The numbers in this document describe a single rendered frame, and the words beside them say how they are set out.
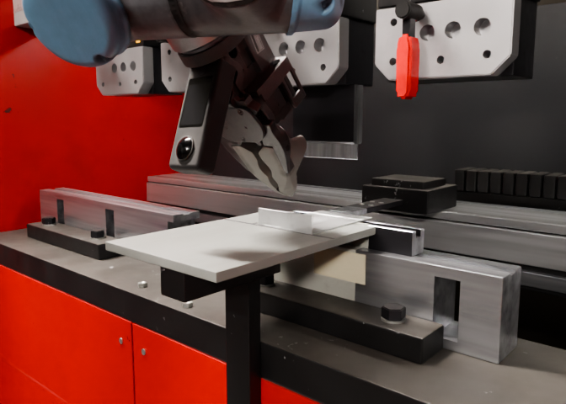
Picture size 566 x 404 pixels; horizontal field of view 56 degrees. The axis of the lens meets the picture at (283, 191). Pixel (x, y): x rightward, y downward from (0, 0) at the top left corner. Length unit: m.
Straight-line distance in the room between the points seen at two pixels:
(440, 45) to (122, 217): 0.68
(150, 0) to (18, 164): 1.03
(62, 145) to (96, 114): 0.12
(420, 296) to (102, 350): 0.54
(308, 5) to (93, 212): 0.86
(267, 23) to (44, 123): 1.08
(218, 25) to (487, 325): 0.42
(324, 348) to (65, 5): 0.43
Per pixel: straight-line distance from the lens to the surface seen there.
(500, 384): 0.59
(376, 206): 0.80
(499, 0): 0.58
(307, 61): 0.69
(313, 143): 0.73
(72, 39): 0.41
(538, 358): 0.67
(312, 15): 0.36
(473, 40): 0.58
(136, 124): 1.54
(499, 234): 0.87
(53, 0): 0.40
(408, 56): 0.57
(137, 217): 1.01
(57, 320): 1.08
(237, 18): 0.36
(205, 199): 1.25
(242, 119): 0.56
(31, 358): 1.22
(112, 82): 1.03
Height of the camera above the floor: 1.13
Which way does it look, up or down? 8 degrees down
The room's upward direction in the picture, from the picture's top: straight up
